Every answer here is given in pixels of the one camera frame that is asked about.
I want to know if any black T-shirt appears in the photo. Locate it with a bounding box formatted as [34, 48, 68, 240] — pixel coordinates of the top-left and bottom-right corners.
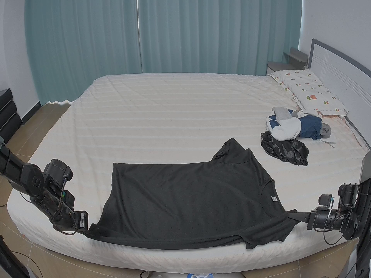
[85, 137, 299, 251]

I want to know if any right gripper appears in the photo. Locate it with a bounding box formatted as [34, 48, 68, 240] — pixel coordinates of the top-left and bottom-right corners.
[307, 209, 338, 231]

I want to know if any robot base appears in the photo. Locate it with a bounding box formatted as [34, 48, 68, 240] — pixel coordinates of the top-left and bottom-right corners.
[145, 271, 244, 278]

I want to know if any grey bedside table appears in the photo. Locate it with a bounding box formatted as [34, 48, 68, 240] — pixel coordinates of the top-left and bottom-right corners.
[267, 47, 308, 75]

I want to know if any black chest of drawers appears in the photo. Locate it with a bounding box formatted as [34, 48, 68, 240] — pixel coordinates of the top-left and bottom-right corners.
[0, 88, 24, 144]

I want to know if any bed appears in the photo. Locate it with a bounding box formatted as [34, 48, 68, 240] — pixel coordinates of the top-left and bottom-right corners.
[7, 38, 371, 275]

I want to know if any pile of clothes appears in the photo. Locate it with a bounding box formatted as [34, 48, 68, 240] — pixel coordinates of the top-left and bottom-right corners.
[266, 106, 337, 148]

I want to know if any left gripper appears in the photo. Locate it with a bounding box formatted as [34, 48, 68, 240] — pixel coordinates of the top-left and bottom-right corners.
[52, 206, 89, 235]

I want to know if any black shiny garment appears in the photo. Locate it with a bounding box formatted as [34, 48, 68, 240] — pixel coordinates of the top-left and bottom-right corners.
[260, 131, 309, 166]

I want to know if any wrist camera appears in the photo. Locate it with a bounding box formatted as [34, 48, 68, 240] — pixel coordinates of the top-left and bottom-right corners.
[318, 194, 334, 211]
[62, 190, 75, 211]

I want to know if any blue-green curtain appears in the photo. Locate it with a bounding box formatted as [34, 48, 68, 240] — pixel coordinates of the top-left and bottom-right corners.
[137, 0, 303, 77]
[25, 0, 142, 105]

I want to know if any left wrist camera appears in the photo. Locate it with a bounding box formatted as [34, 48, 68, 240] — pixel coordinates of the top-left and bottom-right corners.
[62, 190, 75, 211]

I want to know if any white printed pillow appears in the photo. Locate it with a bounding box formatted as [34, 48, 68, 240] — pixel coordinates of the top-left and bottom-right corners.
[267, 69, 350, 116]

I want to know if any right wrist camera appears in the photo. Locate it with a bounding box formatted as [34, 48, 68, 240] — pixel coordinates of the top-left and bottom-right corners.
[318, 194, 334, 211]

